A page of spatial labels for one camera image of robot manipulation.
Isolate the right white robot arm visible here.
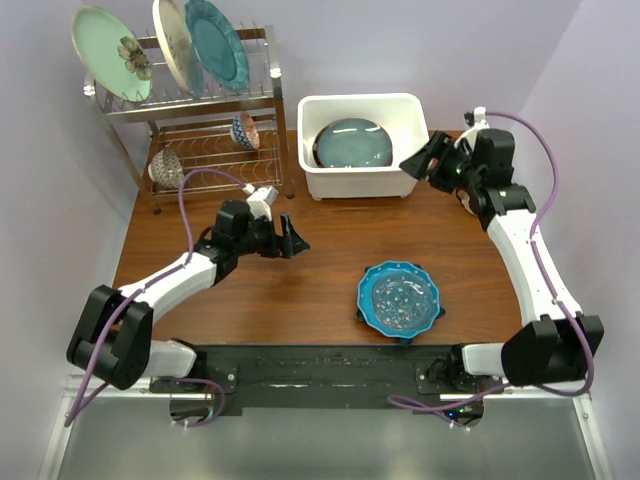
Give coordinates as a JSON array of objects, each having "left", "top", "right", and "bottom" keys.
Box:
[{"left": 400, "top": 128, "right": 604, "bottom": 394}]

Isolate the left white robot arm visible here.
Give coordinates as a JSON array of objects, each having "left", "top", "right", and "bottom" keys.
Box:
[{"left": 66, "top": 200, "right": 309, "bottom": 392}]

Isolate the grey patterned bowl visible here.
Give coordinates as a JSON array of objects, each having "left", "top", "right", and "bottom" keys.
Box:
[{"left": 147, "top": 148, "right": 184, "bottom": 189}]

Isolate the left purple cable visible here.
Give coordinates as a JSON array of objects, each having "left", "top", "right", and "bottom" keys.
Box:
[{"left": 63, "top": 168, "right": 256, "bottom": 429}]

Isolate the white plastic bin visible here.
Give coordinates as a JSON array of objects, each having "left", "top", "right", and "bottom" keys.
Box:
[{"left": 297, "top": 93, "right": 429, "bottom": 200}]

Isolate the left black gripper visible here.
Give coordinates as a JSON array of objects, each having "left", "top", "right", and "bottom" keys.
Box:
[{"left": 234, "top": 213, "right": 309, "bottom": 260}]

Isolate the cream plate on rack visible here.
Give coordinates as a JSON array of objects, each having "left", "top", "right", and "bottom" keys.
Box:
[{"left": 152, "top": 0, "right": 195, "bottom": 93}]

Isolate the black striped plate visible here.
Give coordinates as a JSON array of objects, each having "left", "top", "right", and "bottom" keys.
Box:
[{"left": 312, "top": 137, "right": 324, "bottom": 168}]

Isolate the metal dish rack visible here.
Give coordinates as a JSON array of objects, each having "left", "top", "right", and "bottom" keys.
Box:
[{"left": 83, "top": 25, "right": 294, "bottom": 215}]

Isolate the blue patterned bowl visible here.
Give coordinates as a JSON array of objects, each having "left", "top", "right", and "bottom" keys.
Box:
[{"left": 230, "top": 112, "right": 260, "bottom": 150}]

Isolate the teal plate on rack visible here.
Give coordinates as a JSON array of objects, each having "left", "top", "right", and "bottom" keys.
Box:
[{"left": 184, "top": 0, "right": 249, "bottom": 92}]

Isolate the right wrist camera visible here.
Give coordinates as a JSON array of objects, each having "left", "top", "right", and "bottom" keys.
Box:
[{"left": 464, "top": 106, "right": 490, "bottom": 146}]

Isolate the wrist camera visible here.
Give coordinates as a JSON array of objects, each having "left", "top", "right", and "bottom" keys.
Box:
[
  {"left": 464, "top": 106, "right": 490, "bottom": 146},
  {"left": 242, "top": 183, "right": 279, "bottom": 221}
]

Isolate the dark blue glazed plate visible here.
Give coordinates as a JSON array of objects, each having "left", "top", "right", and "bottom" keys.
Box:
[{"left": 316, "top": 118, "right": 393, "bottom": 168}]

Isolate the mint floral plate on rack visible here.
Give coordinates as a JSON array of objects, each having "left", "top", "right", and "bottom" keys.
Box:
[{"left": 72, "top": 6, "right": 152, "bottom": 103}]

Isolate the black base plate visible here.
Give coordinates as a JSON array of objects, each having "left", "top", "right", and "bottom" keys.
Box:
[{"left": 148, "top": 343, "right": 506, "bottom": 416}]

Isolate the cream mug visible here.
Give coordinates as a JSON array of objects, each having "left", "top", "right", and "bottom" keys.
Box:
[{"left": 455, "top": 189, "right": 475, "bottom": 216}]

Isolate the blue scalloped plate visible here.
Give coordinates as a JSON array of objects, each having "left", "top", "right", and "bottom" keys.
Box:
[{"left": 356, "top": 260, "right": 446, "bottom": 347}]

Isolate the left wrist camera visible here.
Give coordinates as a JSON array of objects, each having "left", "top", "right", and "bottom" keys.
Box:
[{"left": 242, "top": 183, "right": 279, "bottom": 221}]

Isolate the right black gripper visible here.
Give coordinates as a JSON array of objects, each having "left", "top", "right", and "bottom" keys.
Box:
[{"left": 399, "top": 131, "right": 482, "bottom": 195}]

